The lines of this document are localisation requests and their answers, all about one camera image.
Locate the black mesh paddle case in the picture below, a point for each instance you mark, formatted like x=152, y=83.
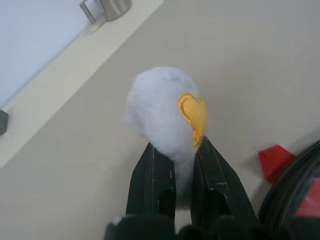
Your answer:
x=280, y=197

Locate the grey rectangular box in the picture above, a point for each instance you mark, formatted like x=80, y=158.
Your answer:
x=3, y=122

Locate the white pompom with yellow heart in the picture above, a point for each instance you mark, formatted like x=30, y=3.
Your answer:
x=155, y=112

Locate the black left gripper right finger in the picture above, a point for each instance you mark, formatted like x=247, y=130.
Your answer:
x=217, y=180

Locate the small metal watering can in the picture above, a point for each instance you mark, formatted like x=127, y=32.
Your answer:
x=112, y=10

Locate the beige table mat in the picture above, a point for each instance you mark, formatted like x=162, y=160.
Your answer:
x=250, y=75

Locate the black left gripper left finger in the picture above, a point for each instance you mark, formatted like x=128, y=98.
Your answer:
x=147, y=180

